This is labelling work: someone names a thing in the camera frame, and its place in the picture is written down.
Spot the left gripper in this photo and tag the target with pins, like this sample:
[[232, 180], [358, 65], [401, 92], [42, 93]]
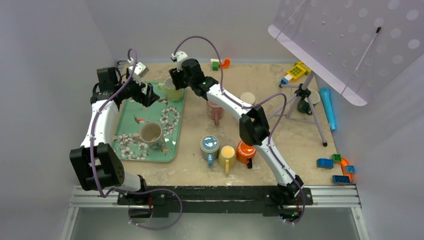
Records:
[[147, 99]]

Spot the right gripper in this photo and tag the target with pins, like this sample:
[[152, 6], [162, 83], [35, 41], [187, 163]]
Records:
[[176, 75]]

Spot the light green mug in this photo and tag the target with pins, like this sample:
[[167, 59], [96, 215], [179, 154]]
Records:
[[168, 87]]

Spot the tan floral mug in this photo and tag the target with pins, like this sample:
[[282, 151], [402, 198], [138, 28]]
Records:
[[152, 135]]

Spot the pink mug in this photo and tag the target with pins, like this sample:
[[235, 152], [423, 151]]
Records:
[[214, 112]]

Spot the blue mug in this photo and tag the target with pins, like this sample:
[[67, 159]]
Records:
[[209, 149]]

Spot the beige floral mug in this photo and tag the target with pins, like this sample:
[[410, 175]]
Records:
[[248, 98]]

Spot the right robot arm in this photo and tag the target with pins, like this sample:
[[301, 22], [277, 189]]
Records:
[[254, 129]]

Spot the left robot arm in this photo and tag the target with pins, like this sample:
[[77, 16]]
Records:
[[95, 163]]

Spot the yellow mug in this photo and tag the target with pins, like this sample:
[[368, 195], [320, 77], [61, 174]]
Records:
[[227, 158]]

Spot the orange mug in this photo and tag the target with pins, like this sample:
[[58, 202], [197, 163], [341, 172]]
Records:
[[245, 154]]

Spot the green floral tray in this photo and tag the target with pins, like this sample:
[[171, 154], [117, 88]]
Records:
[[133, 115]]

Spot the orange green block toy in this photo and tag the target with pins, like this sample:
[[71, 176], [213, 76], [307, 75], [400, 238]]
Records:
[[217, 64]]

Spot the tripod stand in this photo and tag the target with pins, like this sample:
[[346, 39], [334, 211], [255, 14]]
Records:
[[287, 108]]

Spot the blue cylinder toy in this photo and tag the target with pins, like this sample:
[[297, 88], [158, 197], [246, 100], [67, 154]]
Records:
[[328, 108]]

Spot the green brick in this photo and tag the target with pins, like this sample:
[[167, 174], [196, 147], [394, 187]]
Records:
[[337, 158]]

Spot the perforated white panel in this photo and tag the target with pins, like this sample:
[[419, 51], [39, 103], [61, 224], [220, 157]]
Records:
[[356, 46]]

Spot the dark blue brick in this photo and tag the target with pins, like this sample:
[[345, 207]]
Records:
[[341, 179]]

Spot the cyan brick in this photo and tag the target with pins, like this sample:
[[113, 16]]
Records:
[[350, 169]]

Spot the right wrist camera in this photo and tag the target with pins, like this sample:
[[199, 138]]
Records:
[[179, 57]]

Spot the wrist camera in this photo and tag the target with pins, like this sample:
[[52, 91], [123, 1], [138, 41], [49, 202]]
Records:
[[179, 57], [138, 72]]

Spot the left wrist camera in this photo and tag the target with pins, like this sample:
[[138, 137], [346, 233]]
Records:
[[138, 72]]

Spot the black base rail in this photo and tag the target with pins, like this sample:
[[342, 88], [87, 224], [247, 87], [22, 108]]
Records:
[[267, 200]]

